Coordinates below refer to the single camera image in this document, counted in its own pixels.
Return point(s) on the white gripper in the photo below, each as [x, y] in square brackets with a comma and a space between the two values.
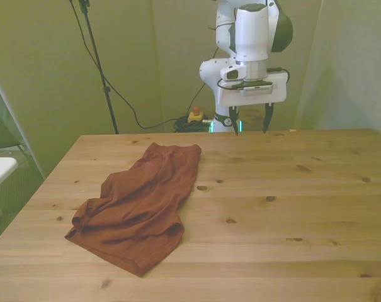
[281, 91]

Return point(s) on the rust brown shorts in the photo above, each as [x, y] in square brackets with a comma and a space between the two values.
[146, 204]

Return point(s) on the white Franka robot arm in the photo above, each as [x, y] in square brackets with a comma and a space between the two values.
[251, 31]

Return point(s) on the yellow emergency stop button box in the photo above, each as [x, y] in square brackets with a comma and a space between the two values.
[195, 118]

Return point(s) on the black tripod pole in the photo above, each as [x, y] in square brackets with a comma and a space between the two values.
[109, 92]

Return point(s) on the white side table top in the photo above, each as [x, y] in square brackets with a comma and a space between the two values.
[1, 170]

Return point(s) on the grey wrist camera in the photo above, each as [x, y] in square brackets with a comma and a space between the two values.
[258, 90]

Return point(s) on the white slanted frame bar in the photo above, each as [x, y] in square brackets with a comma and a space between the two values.
[19, 135]

